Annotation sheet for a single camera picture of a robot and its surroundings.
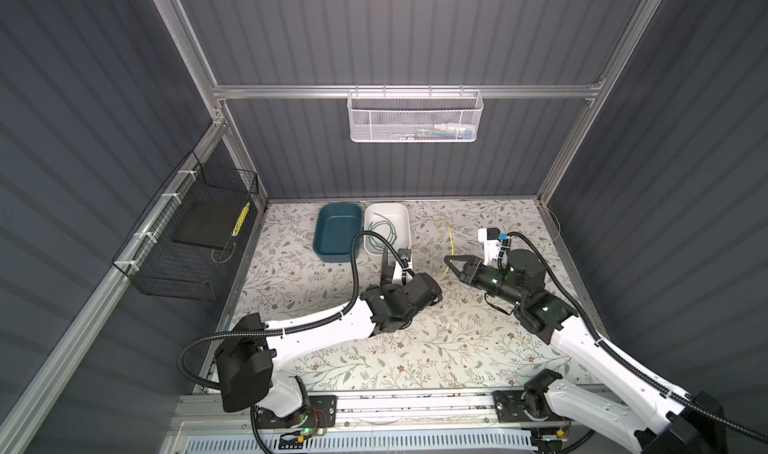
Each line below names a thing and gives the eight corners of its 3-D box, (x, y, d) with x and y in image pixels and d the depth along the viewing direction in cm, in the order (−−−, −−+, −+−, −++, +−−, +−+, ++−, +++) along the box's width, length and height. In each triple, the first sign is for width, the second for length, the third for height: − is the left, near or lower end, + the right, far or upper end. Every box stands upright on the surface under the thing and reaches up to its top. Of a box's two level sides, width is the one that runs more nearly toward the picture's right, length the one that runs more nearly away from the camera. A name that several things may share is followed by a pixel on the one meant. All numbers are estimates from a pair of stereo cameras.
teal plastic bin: (308, 262, 104) (305, 253, 99) (319, 212, 119) (316, 202, 115) (361, 262, 104) (360, 253, 99) (365, 212, 119) (364, 202, 115)
